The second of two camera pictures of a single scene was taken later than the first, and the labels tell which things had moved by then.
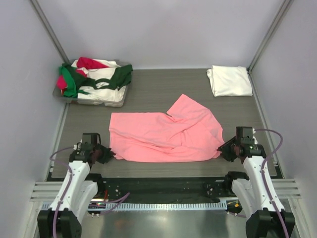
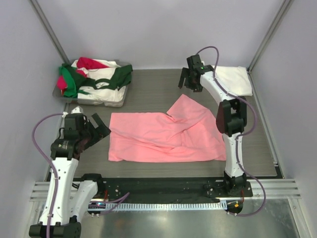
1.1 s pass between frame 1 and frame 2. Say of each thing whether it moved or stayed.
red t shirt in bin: stayed
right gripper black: moved
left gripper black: moved
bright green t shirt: stayed
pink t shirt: stayed
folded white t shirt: stayed
